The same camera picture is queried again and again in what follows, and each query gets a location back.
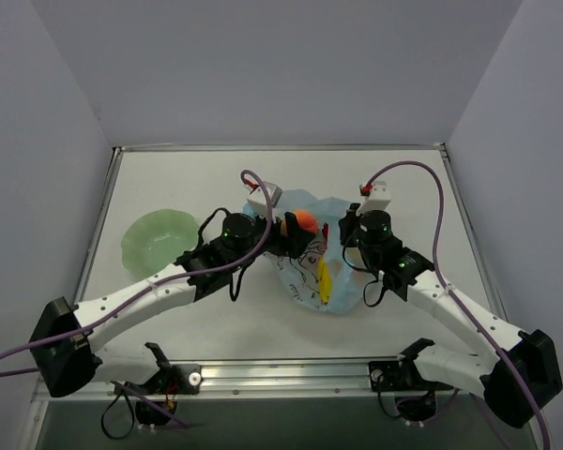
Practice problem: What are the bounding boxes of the orange fake peach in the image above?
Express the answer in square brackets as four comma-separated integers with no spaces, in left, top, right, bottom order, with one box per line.
[281,210,318,237]

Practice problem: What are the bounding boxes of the blue translucent plastic bag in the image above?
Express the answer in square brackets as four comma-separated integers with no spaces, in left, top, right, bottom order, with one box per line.
[265,189,374,314]

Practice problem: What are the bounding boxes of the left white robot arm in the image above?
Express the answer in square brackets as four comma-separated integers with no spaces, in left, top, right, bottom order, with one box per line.
[30,211,318,398]

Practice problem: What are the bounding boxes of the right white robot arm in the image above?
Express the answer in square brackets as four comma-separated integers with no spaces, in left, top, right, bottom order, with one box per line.
[339,203,563,428]

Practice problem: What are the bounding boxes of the yellow fake fruit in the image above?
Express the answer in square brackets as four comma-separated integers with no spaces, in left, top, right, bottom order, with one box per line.
[317,257,333,305]

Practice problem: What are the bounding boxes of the green glass bowl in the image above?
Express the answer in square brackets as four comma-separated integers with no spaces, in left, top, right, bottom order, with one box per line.
[120,209,199,280]

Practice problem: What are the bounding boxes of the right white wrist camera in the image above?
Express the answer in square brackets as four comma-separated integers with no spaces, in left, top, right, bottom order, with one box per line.
[357,181,391,216]

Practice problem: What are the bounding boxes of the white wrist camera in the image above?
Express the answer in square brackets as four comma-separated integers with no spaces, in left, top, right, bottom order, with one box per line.
[357,181,391,216]
[247,182,282,218]

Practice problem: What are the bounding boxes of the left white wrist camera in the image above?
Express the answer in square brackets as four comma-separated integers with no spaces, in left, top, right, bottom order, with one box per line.
[247,182,282,218]

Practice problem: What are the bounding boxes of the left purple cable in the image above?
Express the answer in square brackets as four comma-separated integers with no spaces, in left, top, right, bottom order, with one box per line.
[0,169,276,379]

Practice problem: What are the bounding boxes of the purple cable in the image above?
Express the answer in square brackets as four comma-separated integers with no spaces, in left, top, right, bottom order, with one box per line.
[0,169,276,379]
[363,159,553,450]

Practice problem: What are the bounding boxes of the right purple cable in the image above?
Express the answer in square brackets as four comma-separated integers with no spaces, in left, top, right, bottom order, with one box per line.
[363,159,553,450]

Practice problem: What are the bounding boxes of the aluminium front rail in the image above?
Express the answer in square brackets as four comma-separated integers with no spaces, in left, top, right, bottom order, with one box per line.
[31,353,541,402]

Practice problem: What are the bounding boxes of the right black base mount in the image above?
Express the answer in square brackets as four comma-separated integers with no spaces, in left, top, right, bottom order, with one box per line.
[368,360,440,428]

